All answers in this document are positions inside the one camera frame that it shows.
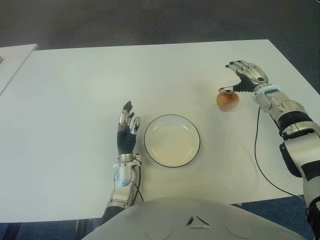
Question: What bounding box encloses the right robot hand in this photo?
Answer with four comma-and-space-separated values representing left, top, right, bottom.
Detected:
218, 59, 271, 95

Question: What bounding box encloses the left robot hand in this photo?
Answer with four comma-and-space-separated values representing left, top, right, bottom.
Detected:
116, 100, 142, 155

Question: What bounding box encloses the red yellow apple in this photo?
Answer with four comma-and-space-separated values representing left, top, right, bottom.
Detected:
216, 91, 240, 112

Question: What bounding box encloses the white plate with black rim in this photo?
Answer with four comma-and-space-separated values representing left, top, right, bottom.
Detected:
143, 114, 201, 168

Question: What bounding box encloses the grey robot torso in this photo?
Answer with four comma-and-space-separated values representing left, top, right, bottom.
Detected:
79, 196, 313, 240

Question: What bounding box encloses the white side table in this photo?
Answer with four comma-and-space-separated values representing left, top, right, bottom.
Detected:
0, 44, 38, 97

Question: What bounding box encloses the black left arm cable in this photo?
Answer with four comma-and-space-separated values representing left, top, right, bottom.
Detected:
134, 164, 145, 202

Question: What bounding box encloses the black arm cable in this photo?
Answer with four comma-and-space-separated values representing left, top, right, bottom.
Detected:
254, 106, 307, 201
134, 164, 145, 202

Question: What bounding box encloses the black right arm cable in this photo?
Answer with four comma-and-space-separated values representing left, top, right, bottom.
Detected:
254, 106, 307, 201

